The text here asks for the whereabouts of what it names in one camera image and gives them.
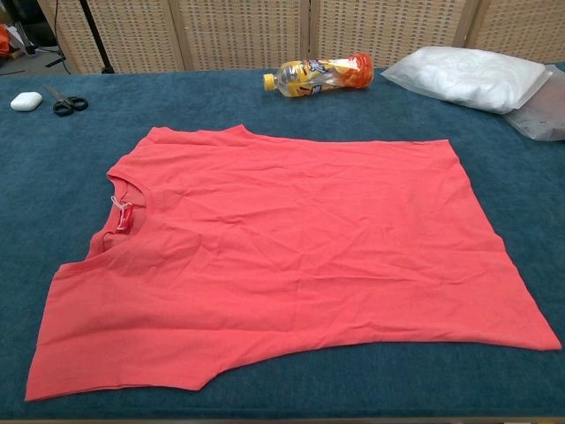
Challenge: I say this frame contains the coral red t-shirt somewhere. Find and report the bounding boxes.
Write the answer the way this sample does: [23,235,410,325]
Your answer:
[25,124,562,403]

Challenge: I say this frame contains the orange drink plastic bottle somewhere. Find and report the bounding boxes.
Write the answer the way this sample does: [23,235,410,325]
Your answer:
[263,51,375,99]

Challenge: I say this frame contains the blue carpet table cover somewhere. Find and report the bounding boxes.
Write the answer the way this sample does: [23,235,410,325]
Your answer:
[0,61,565,420]

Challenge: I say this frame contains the woven wicker folding screen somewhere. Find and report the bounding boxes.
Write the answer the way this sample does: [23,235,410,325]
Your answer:
[37,0,565,75]

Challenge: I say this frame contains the white garment in plastic bag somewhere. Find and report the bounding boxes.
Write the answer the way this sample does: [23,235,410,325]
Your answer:
[380,45,554,116]

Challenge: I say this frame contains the black tripod stand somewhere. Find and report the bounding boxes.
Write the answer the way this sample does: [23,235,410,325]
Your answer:
[79,0,116,75]

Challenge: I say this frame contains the clear plastic bag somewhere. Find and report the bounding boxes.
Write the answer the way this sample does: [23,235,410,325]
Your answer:
[502,64,565,142]

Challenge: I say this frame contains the white earbuds case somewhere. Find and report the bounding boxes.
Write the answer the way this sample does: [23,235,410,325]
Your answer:
[10,91,44,112]

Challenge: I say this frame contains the black handled scissors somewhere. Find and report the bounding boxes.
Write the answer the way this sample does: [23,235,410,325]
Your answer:
[43,84,89,117]

